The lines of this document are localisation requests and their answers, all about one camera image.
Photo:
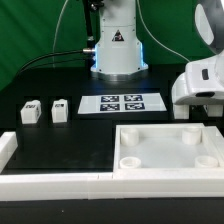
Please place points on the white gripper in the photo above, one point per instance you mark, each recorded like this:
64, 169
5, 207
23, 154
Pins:
202, 83

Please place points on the white U-shaped fence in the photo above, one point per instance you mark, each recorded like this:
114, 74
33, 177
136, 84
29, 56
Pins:
92, 185

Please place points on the white square tabletop tray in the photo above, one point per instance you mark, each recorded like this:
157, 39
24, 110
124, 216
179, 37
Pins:
168, 152

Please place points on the white tag sheet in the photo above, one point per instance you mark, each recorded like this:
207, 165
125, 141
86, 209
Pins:
147, 102

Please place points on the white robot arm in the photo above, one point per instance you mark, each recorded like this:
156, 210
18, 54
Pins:
119, 54

